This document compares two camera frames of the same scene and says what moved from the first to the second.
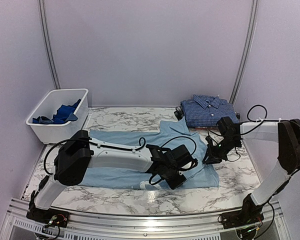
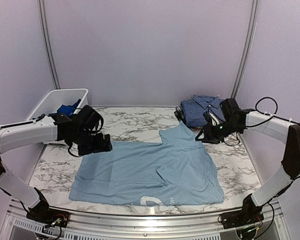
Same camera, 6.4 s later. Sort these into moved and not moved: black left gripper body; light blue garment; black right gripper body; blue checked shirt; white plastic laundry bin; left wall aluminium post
Moved: black left gripper body; black right gripper body; light blue garment
Not moved: white plastic laundry bin; left wall aluminium post; blue checked shirt
